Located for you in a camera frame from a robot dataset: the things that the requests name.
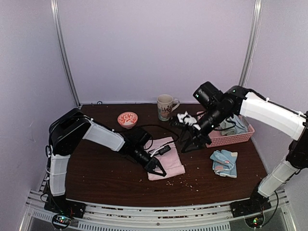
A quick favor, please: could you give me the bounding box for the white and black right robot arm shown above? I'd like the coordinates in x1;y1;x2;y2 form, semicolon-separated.
176;82;308;213

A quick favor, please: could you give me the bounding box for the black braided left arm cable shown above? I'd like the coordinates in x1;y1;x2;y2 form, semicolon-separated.
117;124;180;154

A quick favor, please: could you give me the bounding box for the aluminium left corner post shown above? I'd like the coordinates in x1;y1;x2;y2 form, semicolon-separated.
50;0;80;107

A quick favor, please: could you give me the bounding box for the grey-green folded towel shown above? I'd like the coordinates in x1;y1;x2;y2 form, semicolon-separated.
217;119;236;136

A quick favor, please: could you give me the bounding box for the aluminium front rail frame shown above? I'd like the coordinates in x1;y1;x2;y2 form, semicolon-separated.
19;190;296;231

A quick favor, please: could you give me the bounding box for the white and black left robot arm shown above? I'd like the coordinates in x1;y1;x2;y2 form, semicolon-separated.
45;108;167;214

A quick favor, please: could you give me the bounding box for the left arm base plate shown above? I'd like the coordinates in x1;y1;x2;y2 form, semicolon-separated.
44;200;86;218

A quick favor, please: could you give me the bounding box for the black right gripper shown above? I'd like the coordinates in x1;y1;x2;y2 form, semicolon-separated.
178;103;231;154

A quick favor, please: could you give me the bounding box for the aluminium right corner post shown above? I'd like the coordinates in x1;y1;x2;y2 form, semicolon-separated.
239;0;263;87

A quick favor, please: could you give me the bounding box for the left round circuit board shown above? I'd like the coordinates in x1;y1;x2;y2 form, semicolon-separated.
51;214;72;230

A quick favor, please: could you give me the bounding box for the light blue folded towel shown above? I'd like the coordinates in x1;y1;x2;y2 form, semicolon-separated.
232;115;248;135

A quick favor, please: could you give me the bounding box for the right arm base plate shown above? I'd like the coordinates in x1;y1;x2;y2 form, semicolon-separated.
230;198;271;218

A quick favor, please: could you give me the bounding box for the pink perforated plastic basket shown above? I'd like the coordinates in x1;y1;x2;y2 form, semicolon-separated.
206;115;255;148

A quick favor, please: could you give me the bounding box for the red and white patterned bowl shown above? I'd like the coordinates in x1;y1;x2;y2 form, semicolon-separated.
117;112;138;129

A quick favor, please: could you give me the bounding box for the aluminium corner post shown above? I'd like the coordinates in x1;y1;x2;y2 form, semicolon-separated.
50;0;80;107
239;0;263;87

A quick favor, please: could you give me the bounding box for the white mug with coral pattern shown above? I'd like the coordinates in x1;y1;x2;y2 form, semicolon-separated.
157;94;180;121

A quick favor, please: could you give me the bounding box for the large pink towel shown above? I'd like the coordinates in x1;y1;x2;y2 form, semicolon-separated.
144;137;185;181

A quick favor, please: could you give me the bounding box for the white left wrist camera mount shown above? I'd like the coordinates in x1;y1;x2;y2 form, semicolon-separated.
149;145;166;157

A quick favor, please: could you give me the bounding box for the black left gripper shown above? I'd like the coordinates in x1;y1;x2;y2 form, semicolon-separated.
131;145;166;177

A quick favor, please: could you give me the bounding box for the right round circuit board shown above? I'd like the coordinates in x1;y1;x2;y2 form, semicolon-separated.
244;214;265;229

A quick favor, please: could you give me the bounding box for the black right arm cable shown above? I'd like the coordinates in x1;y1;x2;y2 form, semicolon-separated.
261;187;281;227

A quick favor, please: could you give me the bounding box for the blue patterned crumpled cloth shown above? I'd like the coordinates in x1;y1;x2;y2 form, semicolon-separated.
210;150;238;179

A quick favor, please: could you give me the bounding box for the round circuit board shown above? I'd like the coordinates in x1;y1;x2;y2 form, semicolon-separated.
244;214;265;229
51;214;72;230

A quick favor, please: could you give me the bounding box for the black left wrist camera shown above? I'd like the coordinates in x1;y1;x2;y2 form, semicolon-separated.
157;145;171;155

